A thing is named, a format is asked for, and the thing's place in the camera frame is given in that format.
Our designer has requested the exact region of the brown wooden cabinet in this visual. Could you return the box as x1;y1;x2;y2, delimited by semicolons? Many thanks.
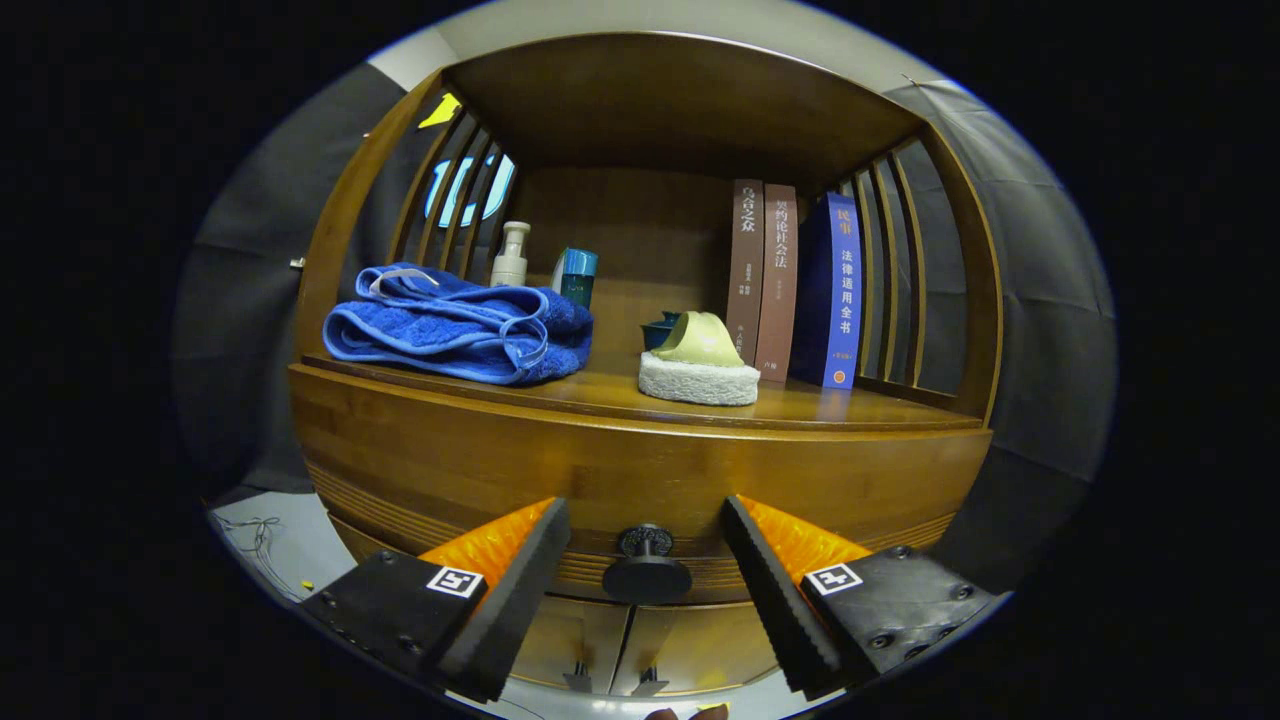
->
288;32;1004;698

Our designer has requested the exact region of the dark brown book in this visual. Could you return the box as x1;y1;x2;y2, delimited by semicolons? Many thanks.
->
726;179;766;366

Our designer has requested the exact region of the green sponge with white pad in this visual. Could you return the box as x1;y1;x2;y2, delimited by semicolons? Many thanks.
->
638;311;762;407

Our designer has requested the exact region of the teal capped bottle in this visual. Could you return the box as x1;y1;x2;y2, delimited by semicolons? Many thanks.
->
560;247;600;309

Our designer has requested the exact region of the blue book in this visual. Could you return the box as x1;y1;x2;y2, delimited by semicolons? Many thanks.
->
790;193;863;390

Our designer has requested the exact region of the white pump bottle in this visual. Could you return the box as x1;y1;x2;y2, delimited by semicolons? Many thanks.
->
489;221;532;288

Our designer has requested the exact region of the wooden countertop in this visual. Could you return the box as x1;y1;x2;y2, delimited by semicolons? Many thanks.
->
300;350;986;433

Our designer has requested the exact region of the reddish brown book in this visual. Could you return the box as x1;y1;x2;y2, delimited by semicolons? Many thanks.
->
754;183;799;383

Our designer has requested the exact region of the blue folded towel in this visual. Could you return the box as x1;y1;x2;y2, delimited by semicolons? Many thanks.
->
322;262;595;387

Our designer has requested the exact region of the thin floor cable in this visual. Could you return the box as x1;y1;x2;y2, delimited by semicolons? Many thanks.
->
213;515;301;601

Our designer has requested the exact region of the wooden cabinet door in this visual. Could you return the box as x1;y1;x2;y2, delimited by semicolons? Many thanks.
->
505;595;631;694
610;603;781;698

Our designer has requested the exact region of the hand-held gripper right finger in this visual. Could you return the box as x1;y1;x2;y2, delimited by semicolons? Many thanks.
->
721;495;1001;701

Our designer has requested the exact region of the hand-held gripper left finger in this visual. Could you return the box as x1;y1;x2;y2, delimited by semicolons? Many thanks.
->
298;497;571;703

